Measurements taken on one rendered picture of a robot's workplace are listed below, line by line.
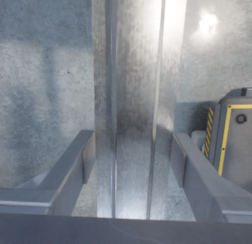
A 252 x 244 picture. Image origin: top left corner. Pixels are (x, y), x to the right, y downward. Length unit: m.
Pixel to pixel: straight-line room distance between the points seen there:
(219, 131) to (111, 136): 0.61
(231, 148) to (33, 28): 1.01
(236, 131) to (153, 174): 0.61
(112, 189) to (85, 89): 0.84
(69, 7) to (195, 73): 0.67
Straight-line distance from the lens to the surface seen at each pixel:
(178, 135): 0.16
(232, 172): 0.83
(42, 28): 1.05
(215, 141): 0.74
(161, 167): 0.17
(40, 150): 1.18
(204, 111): 0.91
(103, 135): 0.15
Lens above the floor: 0.94
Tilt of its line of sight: 73 degrees down
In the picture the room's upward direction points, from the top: 174 degrees counter-clockwise
